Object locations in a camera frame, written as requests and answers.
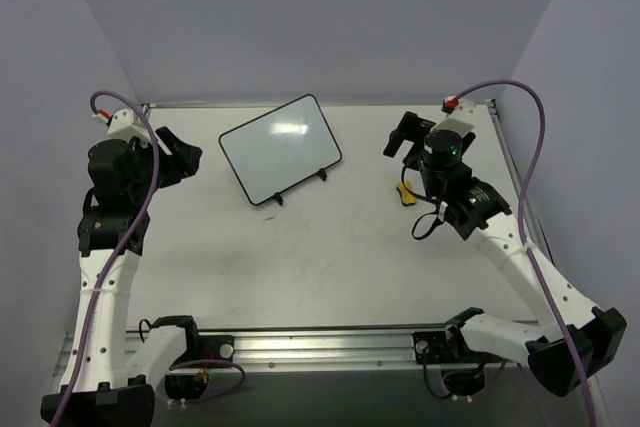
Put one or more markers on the aluminium front rail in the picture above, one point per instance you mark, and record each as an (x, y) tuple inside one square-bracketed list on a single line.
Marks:
[(329, 349)]

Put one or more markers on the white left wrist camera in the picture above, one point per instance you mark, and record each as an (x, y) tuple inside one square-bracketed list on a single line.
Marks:
[(123, 125)]

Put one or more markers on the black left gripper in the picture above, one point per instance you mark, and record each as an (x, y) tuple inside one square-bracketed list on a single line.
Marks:
[(170, 162)]

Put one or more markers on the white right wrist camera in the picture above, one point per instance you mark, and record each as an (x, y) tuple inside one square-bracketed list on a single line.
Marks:
[(460, 116)]

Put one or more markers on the yellow bone-shaped eraser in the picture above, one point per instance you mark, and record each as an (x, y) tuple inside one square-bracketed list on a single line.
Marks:
[(404, 190)]

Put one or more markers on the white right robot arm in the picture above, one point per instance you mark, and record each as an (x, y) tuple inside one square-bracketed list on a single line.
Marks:
[(571, 337)]

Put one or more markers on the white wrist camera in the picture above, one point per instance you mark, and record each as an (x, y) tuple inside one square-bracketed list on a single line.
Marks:
[(123, 125), (460, 116)]

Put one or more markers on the small white whiteboard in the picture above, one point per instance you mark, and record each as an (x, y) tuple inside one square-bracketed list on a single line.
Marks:
[(278, 150)]

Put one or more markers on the aluminium left table rail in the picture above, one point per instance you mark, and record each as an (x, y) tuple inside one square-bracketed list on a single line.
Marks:
[(145, 108)]

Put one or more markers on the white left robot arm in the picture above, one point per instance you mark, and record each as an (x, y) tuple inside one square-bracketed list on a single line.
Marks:
[(100, 387)]

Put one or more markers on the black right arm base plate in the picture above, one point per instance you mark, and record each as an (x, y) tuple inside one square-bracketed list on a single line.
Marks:
[(431, 348)]

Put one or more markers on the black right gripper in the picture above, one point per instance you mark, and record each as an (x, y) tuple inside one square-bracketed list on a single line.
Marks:
[(412, 136)]

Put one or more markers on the black whiteboard stand foot right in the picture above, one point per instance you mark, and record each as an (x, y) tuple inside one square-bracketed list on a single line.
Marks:
[(322, 174)]

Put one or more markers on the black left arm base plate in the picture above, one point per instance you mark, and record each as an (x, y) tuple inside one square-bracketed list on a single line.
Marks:
[(216, 346)]

